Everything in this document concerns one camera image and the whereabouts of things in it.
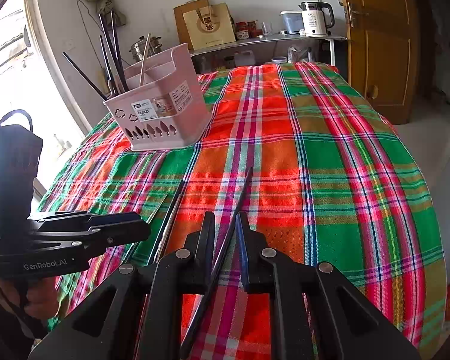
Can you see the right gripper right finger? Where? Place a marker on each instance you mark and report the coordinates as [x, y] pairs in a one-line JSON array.
[[316, 312]]

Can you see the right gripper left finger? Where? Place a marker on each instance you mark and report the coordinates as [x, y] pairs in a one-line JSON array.
[[136, 312]]

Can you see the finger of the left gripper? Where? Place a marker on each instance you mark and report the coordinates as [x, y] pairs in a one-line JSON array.
[[107, 230], [63, 218]]

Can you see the silver chopstick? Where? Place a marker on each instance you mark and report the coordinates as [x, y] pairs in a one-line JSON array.
[[166, 234]]

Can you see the black chopstick long diagonal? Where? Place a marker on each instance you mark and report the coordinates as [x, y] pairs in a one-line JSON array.
[[84, 76]]

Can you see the metal kitchen shelf table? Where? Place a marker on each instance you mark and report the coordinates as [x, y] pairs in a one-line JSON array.
[[278, 48]]

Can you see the person left hand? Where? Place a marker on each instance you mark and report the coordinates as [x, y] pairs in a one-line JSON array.
[[42, 299]]

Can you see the pink utensil holder basket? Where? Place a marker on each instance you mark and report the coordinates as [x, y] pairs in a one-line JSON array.
[[163, 107]]

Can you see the plaid tablecloth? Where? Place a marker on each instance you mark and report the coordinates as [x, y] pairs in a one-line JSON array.
[[318, 171]]

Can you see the stainless steel steamer pot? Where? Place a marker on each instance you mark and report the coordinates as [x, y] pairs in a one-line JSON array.
[[153, 47]]

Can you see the tan paper gift bag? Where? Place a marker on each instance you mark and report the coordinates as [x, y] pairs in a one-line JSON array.
[[209, 26]]

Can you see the red lidded jars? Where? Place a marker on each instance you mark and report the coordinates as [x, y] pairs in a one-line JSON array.
[[246, 30]]

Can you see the glass cup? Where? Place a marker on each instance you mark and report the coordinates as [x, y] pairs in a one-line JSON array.
[[267, 29]]

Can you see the blue grey plastic container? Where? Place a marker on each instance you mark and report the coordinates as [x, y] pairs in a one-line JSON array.
[[292, 21]]

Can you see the white electric kettle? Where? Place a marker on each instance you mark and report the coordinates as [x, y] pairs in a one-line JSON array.
[[318, 18]]

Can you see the wooden door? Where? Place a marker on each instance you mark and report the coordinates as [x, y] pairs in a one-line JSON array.
[[383, 54]]

